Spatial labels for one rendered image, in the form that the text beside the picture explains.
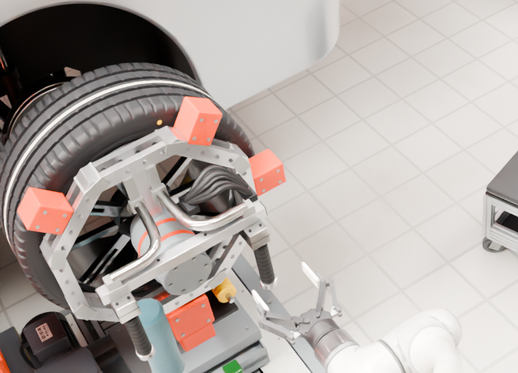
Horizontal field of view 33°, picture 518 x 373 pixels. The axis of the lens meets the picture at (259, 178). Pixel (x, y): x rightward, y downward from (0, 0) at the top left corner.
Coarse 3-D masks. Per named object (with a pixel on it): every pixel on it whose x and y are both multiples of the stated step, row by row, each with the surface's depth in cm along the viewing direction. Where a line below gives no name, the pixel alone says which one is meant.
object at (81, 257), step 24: (192, 168) 249; (120, 192) 219; (120, 216) 219; (192, 216) 232; (96, 240) 247; (120, 240) 224; (72, 264) 228; (96, 264) 225; (120, 264) 241; (96, 288) 227; (144, 288) 236
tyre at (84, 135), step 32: (128, 64) 218; (64, 96) 210; (128, 96) 206; (160, 96) 207; (192, 96) 214; (32, 128) 208; (64, 128) 202; (96, 128) 199; (128, 128) 202; (160, 128) 207; (224, 128) 217; (0, 160) 214; (32, 160) 203; (64, 160) 198; (0, 192) 214; (64, 192) 203; (0, 224) 223; (32, 256) 209
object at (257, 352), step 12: (108, 336) 284; (96, 348) 283; (108, 348) 280; (252, 348) 274; (264, 348) 270; (96, 360) 276; (108, 360) 277; (120, 360) 278; (228, 360) 272; (240, 360) 271; (252, 360) 270; (264, 360) 274; (108, 372) 276; (120, 372) 275; (204, 372) 270; (216, 372) 269
